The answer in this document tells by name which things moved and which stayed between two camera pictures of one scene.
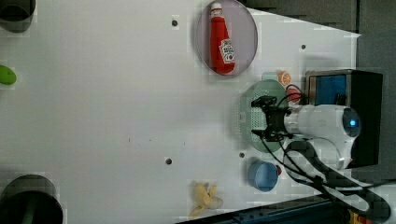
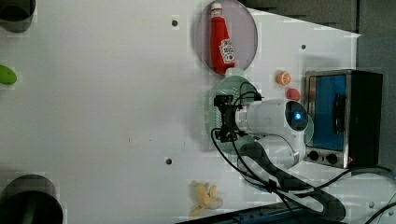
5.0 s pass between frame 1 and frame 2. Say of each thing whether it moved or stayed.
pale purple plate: stayed
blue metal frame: stayed
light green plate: moved
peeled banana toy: stayed
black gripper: moved
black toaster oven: stayed
